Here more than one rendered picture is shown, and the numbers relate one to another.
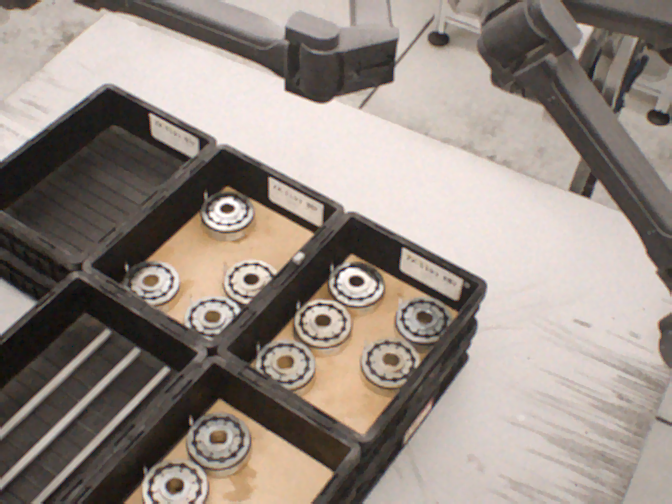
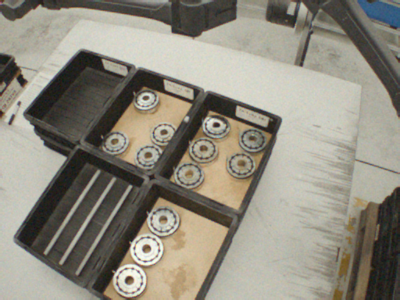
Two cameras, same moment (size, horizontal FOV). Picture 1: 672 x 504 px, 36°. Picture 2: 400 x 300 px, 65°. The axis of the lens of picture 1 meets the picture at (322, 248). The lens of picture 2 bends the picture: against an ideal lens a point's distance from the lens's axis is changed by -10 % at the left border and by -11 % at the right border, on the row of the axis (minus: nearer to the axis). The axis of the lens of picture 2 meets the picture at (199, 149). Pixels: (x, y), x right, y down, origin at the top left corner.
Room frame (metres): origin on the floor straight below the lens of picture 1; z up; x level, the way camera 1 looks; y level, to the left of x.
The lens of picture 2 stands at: (0.45, 0.06, 1.90)
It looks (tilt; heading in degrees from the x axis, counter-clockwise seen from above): 59 degrees down; 355
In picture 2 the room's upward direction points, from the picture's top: 2 degrees counter-clockwise
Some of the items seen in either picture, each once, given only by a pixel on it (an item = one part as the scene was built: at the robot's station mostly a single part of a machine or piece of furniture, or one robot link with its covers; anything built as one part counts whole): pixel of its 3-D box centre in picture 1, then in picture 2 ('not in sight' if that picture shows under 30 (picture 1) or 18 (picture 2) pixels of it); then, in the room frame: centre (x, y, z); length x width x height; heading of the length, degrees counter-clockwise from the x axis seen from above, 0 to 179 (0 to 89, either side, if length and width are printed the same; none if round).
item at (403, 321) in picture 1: (424, 319); (252, 139); (1.10, -0.19, 0.86); 0.10 x 0.10 x 0.01
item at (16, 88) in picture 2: not in sight; (11, 96); (1.89, 1.11, 0.41); 0.31 x 0.02 x 0.16; 153
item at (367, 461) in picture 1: (354, 337); (221, 155); (1.05, -0.06, 0.87); 0.40 x 0.30 x 0.11; 147
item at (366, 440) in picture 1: (356, 320); (221, 147); (1.05, -0.06, 0.92); 0.40 x 0.30 x 0.02; 147
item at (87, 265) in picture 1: (217, 240); (144, 116); (1.21, 0.19, 0.92); 0.40 x 0.30 x 0.02; 147
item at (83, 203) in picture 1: (97, 189); (83, 99); (1.37, 0.44, 0.87); 0.40 x 0.30 x 0.11; 147
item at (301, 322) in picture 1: (322, 322); (203, 149); (1.08, -0.01, 0.86); 0.10 x 0.10 x 0.01
